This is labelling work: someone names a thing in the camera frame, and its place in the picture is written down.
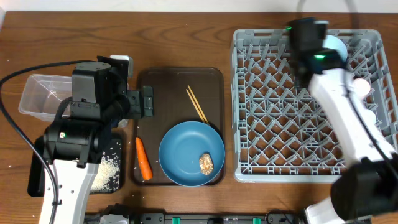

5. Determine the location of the clear plastic bin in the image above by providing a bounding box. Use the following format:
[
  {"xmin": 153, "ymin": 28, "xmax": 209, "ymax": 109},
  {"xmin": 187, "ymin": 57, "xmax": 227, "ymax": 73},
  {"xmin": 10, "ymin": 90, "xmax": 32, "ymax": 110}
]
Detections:
[{"xmin": 18, "ymin": 74, "xmax": 72, "ymax": 122}]

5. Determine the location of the light blue rice bowl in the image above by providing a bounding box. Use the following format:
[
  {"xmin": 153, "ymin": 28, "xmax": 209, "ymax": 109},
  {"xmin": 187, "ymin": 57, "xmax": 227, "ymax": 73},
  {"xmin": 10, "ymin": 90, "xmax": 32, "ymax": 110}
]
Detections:
[{"xmin": 323, "ymin": 35, "xmax": 348, "ymax": 61}]

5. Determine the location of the white rice pile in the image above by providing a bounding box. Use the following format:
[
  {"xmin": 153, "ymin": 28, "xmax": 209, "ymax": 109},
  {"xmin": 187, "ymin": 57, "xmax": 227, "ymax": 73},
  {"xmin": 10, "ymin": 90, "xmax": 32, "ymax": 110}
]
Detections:
[{"xmin": 90, "ymin": 138, "xmax": 123, "ymax": 194}]

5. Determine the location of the light blue plastic cup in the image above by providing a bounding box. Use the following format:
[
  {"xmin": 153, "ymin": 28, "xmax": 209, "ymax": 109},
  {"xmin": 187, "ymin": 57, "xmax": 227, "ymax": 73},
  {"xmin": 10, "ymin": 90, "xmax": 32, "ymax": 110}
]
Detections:
[{"xmin": 364, "ymin": 109, "xmax": 377, "ymax": 124}]

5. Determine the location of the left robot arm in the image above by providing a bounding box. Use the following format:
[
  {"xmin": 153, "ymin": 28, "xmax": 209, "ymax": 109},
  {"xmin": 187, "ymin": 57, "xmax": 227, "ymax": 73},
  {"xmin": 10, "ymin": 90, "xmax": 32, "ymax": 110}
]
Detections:
[{"xmin": 39, "ymin": 55, "xmax": 154, "ymax": 223}]

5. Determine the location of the wooden chopstick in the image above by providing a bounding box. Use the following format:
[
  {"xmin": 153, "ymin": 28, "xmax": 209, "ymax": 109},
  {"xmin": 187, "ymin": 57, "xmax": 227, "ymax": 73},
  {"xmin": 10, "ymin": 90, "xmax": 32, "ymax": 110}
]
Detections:
[
  {"xmin": 186, "ymin": 89, "xmax": 207, "ymax": 123},
  {"xmin": 187, "ymin": 85, "xmax": 209, "ymax": 125}
]

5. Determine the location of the dark brown serving tray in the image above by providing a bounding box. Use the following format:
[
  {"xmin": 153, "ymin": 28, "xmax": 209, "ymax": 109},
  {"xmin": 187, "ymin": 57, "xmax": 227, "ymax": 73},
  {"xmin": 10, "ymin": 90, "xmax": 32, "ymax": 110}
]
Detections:
[{"xmin": 130, "ymin": 67, "xmax": 224, "ymax": 186}]

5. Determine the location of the dark blue plate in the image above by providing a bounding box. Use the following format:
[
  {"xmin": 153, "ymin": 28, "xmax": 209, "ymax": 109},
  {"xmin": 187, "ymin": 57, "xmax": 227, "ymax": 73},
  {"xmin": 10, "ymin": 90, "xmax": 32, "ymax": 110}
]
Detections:
[{"xmin": 159, "ymin": 121, "xmax": 226, "ymax": 187}]

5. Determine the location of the black waste tray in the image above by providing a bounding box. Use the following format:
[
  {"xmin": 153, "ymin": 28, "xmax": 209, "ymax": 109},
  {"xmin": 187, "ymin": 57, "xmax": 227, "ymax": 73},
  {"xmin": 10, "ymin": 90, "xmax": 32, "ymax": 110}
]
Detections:
[{"xmin": 27, "ymin": 133, "xmax": 123, "ymax": 197}]

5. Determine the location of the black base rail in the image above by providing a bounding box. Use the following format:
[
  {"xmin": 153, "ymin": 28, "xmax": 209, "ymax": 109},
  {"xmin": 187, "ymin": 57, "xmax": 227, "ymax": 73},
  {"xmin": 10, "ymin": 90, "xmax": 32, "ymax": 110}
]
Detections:
[{"xmin": 83, "ymin": 204, "xmax": 306, "ymax": 224}]

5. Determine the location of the orange carrot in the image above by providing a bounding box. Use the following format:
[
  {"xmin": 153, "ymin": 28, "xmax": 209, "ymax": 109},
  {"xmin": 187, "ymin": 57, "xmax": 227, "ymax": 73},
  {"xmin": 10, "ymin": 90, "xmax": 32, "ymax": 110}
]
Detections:
[{"xmin": 135, "ymin": 137, "xmax": 153, "ymax": 181}]

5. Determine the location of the pink plastic cup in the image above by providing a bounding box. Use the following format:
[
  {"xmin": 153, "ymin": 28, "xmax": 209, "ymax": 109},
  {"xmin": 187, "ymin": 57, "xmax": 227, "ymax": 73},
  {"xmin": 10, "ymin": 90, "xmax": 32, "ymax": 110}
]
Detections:
[{"xmin": 353, "ymin": 78, "xmax": 371, "ymax": 99}]

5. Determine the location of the grey dishwasher rack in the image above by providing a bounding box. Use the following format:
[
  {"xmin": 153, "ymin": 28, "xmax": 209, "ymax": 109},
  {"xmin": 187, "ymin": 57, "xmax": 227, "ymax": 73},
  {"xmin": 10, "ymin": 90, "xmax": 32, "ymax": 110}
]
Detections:
[{"xmin": 231, "ymin": 29, "xmax": 397, "ymax": 184}]

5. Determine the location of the brown mushroom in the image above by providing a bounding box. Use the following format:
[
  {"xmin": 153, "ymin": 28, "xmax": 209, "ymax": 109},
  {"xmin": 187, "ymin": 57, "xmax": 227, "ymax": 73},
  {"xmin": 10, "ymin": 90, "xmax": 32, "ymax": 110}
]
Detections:
[{"xmin": 199, "ymin": 153, "xmax": 214, "ymax": 175}]

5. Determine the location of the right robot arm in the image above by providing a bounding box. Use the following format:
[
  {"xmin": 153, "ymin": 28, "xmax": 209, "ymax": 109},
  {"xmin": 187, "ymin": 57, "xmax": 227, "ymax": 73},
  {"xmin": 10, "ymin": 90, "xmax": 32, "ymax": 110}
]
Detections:
[{"xmin": 287, "ymin": 17, "xmax": 397, "ymax": 223}]

